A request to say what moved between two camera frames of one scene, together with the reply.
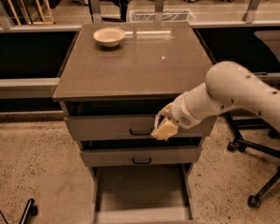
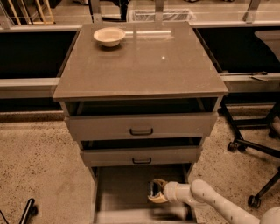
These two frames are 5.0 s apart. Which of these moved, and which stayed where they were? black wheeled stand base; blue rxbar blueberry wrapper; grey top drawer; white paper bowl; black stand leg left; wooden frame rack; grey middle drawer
Moved: blue rxbar blueberry wrapper
Stayed: black stand leg left; grey middle drawer; wooden frame rack; white paper bowl; grey top drawer; black wheeled stand base
